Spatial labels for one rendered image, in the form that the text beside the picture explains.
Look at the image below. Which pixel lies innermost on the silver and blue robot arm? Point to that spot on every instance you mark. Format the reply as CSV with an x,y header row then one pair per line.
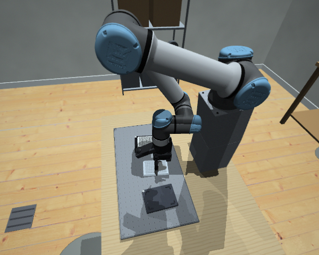
x,y
123,46

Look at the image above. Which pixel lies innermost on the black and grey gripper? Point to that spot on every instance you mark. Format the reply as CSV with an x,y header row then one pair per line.
x,y
162,154

